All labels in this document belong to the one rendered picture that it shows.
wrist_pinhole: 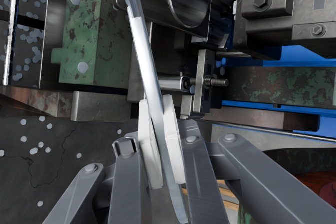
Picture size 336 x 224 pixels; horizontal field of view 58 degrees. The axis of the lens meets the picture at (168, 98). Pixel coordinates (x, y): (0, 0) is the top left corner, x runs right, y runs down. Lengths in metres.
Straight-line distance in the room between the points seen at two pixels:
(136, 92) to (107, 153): 0.86
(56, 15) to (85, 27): 0.30
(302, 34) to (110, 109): 0.40
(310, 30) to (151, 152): 0.39
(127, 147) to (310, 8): 0.45
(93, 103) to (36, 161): 0.72
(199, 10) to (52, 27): 0.48
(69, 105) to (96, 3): 0.22
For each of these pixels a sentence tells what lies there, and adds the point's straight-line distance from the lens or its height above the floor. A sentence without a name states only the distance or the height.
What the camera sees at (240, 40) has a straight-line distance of 0.61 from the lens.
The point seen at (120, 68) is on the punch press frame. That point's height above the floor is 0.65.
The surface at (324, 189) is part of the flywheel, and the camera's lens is 0.59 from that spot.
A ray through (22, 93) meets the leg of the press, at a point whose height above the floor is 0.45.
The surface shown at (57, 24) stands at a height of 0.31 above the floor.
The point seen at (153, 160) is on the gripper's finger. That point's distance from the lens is 0.16.
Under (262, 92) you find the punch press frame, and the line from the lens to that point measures 0.84.
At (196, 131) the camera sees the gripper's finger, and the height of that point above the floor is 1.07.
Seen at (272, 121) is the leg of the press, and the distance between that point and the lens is 0.92.
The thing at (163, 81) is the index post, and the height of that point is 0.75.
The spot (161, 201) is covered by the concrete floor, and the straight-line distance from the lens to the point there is 1.85.
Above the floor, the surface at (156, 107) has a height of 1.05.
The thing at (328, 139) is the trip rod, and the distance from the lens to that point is 0.94.
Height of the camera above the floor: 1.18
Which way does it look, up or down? 43 degrees down
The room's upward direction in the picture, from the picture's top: 95 degrees clockwise
